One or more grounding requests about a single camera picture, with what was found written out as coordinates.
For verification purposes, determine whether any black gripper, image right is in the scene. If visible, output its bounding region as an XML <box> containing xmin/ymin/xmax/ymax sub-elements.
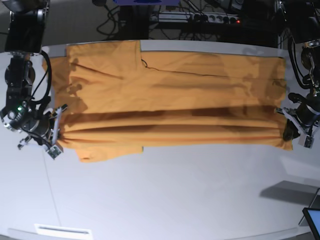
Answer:
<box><xmin>282</xmin><ymin>102</ymin><xmax>320</xmax><ymax>141</ymax></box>

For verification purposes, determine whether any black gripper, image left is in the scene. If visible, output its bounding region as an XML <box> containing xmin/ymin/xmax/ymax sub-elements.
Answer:
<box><xmin>22</xmin><ymin>111</ymin><xmax>62</xmax><ymax>145</ymax></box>

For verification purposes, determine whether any orange yellow T-shirt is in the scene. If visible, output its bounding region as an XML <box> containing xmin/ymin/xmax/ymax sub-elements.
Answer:
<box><xmin>50</xmin><ymin>40</ymin><xmax>293</xmax><ymax>163</ymax></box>

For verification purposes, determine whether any black robot arm, image left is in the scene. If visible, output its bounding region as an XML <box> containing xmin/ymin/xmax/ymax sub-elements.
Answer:
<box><xmin>0</xmin><ymin>0</ymin><xmax>57</xmax><ymax>148</ymax></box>

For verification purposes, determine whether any grey tablet stand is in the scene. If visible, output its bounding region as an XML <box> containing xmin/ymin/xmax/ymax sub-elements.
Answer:
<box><xmin>297</xmin><ymin>187</ymin><xmax>320</xmax><ymax>227</ymax></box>

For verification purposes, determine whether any tablet screen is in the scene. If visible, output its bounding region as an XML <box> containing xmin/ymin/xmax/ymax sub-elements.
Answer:
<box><xmin>302</xmin><ymin>207</ymin><xmax>320</xmax><ymax>240</ymax></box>

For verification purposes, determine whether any white power strip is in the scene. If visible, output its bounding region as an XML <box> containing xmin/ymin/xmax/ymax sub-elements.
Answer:
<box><xmin>150</xmin><ymin>11</ymin><xmax>242</xmax><ymax>25</ymax></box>

